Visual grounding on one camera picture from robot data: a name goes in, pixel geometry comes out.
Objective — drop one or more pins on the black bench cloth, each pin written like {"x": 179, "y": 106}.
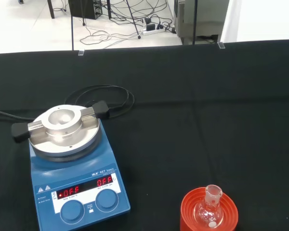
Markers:
{"x": 183, "y": 108}

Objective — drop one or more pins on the blue base laboratory heater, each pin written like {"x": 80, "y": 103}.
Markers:
{"x": 86, "y": 173}

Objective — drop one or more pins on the white power strip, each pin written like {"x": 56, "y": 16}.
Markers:
{"x": 153, "y": 31}

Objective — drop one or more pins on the clear plastic cloth clip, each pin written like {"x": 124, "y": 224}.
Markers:
{"x": 221, "y": 45}
{"x": 81, "y": 53}

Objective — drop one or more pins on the black tripod leg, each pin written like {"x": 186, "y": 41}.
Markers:
{"x": 134, "y": 21}

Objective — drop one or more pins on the thin black stand pole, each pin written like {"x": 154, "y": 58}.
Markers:
{"x": 72, "y": 33}
{"x": 194, "y": 21}

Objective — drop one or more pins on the grey metal cabinet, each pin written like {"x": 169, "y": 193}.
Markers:
{"x": 202, "y": 16}

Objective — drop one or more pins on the black computer case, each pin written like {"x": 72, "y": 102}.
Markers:
{"x": 84, "y": 8}

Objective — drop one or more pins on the black table leg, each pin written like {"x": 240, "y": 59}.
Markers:
{"x": 51, "y": 9}

